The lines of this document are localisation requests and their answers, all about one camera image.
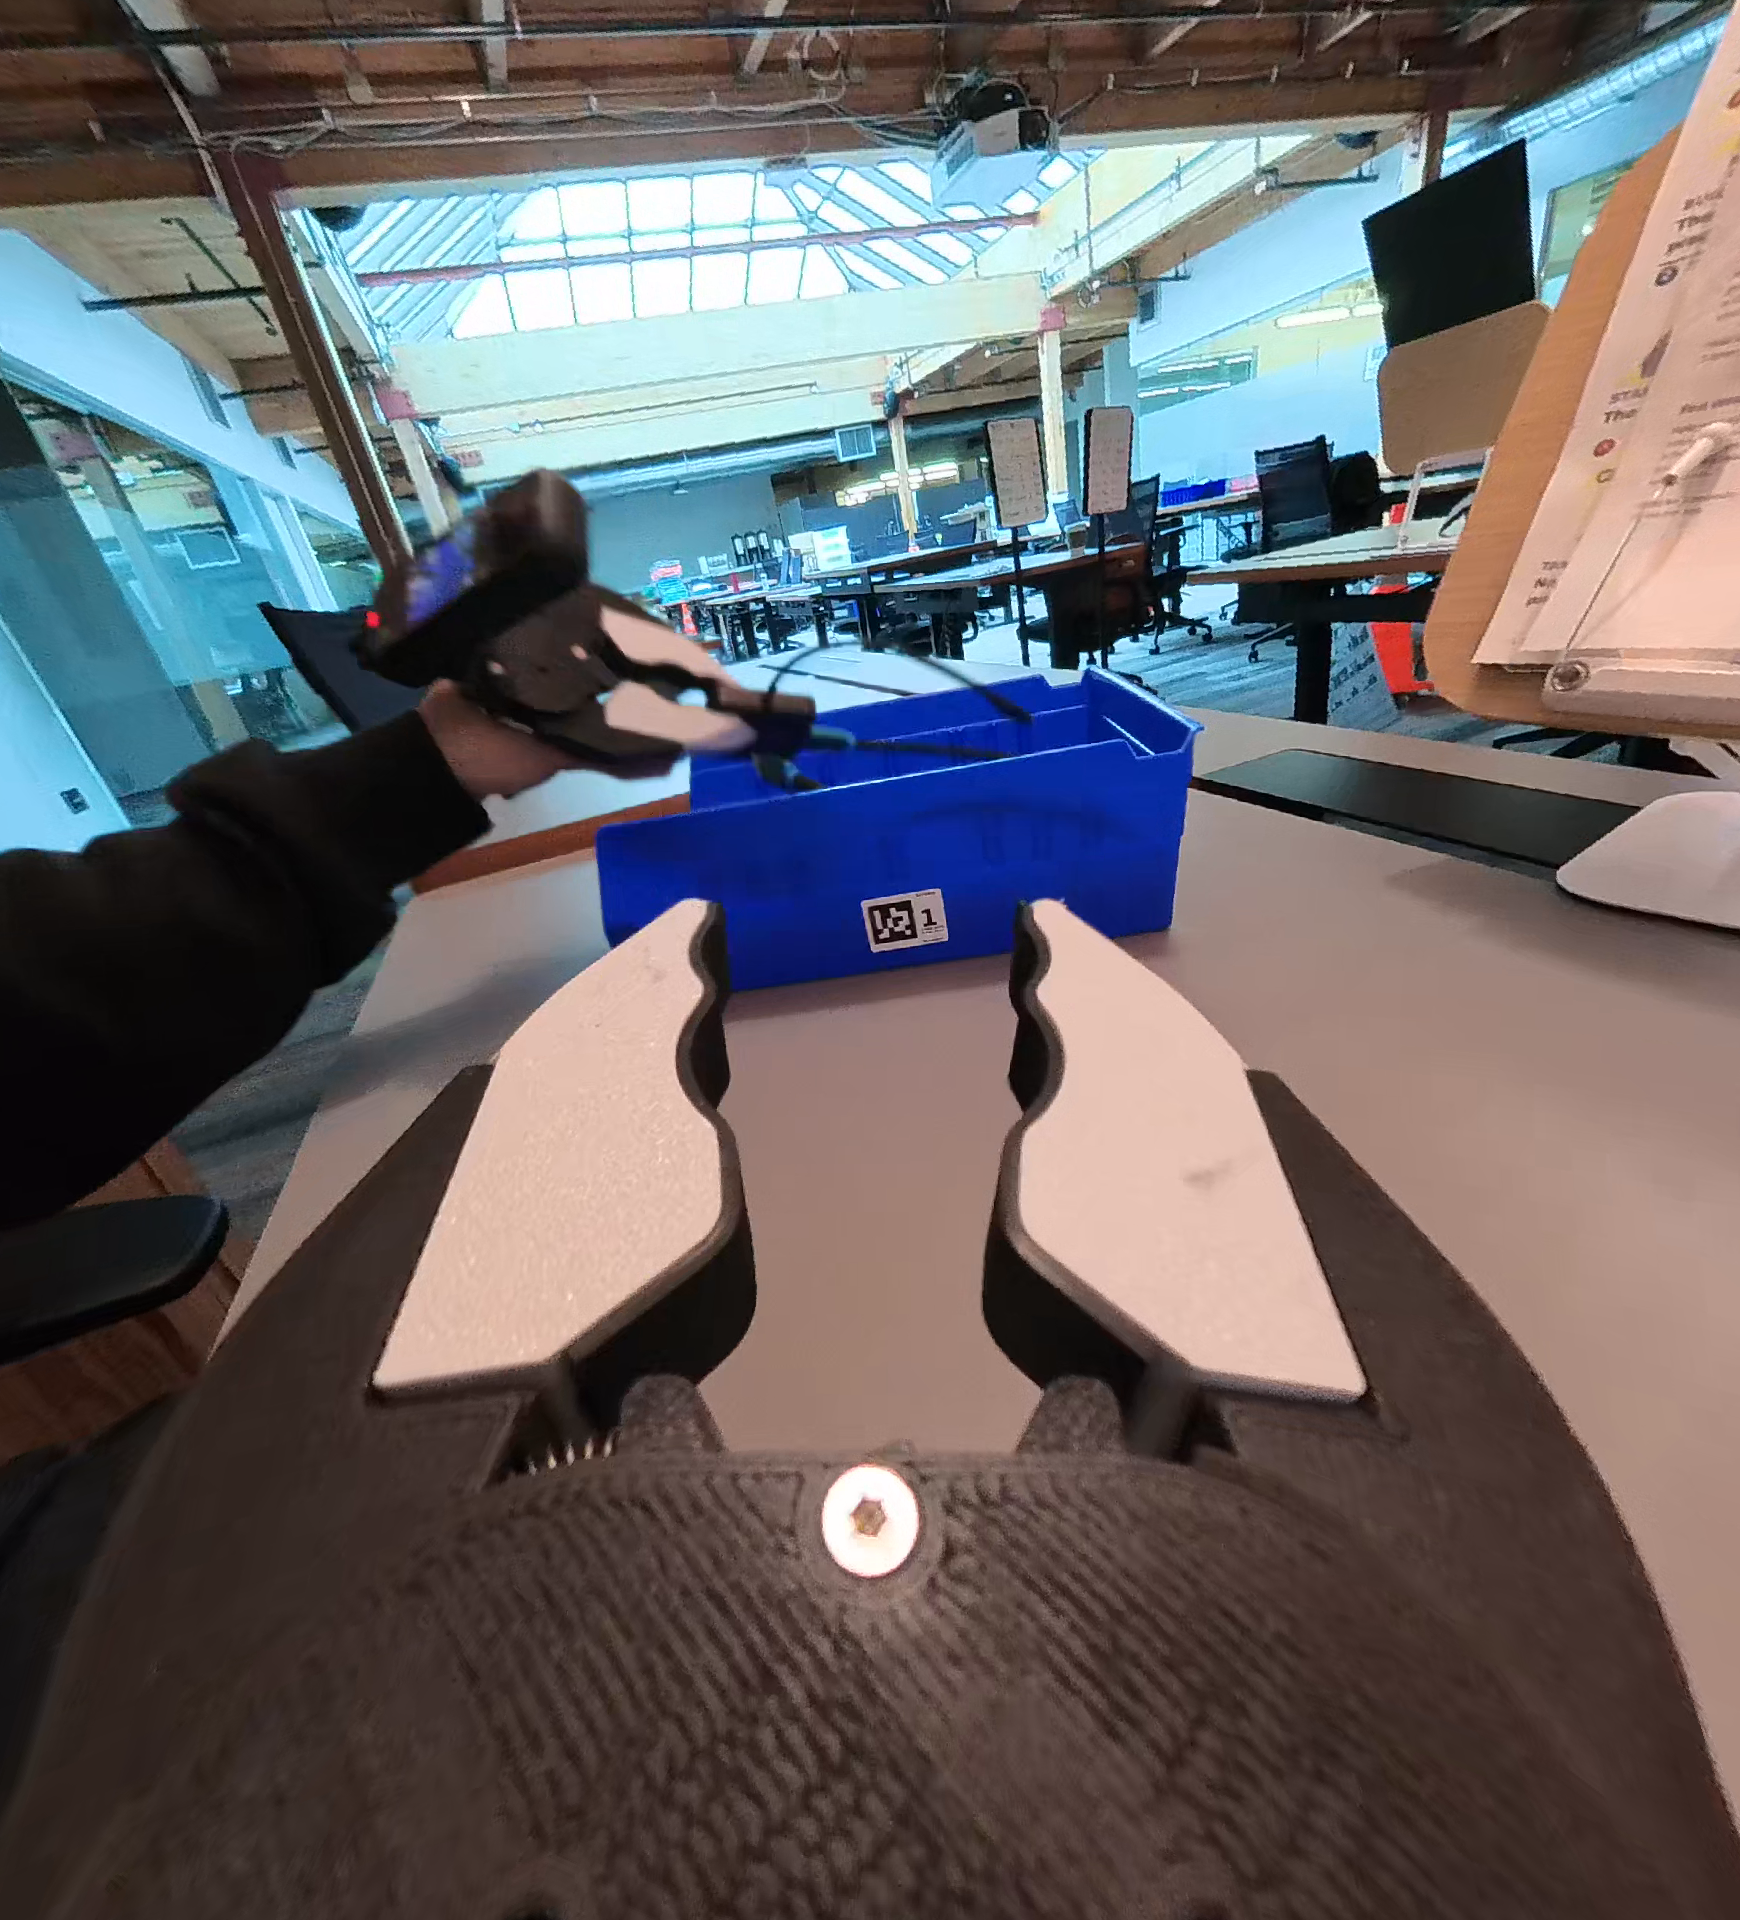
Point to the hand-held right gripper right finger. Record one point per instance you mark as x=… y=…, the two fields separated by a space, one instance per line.
x=1185 y=1184

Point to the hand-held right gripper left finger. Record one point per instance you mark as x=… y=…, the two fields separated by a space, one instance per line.
x=568 y=1172

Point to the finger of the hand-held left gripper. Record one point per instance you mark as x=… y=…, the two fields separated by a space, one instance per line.
x=670 y=658
x=663 y=738

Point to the blue plastic bin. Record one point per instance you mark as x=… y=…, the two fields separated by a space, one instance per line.
x=810 y=853

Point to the person's left forearm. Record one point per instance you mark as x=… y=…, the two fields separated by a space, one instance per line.
x=135 y=960

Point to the person's left hand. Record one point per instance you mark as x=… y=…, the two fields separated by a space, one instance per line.
x=485 y=758

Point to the black tilted panel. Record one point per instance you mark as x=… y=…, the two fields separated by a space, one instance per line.
x=324 y=661

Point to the sign board on pole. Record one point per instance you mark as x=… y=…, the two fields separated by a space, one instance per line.
x=1017 y=473
x=1109 y=458

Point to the black table strip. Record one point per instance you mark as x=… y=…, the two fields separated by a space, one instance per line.
x=1412 y=802

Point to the black chair armrest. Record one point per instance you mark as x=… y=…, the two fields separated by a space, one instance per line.
x=60 y=1273

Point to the ceiling projector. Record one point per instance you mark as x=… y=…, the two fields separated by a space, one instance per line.
x=993 y=141

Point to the wooden office desk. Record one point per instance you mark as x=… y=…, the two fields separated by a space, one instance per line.
x=1335 y=557

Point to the black office chair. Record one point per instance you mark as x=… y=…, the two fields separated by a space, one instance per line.
x=1299 y=504

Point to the wooden document board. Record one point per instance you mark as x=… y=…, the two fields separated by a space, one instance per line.
x=1516 y=448

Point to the black monitor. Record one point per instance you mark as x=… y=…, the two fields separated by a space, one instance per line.
x=1450 y=239

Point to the laminated instruction sheet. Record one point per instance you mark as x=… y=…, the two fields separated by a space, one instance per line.
x=1712 y=302

